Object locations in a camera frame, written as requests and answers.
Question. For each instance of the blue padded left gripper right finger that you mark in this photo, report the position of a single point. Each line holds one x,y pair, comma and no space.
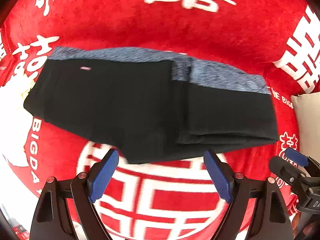
270,218

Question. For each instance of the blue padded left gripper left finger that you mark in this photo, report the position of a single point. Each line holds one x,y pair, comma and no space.
52,219

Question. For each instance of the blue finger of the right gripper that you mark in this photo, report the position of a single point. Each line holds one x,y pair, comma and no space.
297,157

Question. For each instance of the black pants with blue waistband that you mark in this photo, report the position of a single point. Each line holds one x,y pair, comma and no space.
153,105

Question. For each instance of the person's hand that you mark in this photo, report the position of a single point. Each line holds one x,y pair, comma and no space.
303,222

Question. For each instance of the beige pillow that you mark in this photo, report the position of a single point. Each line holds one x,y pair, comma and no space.
307,110

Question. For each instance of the red blanket with white characters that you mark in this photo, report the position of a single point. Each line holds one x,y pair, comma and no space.
175,199

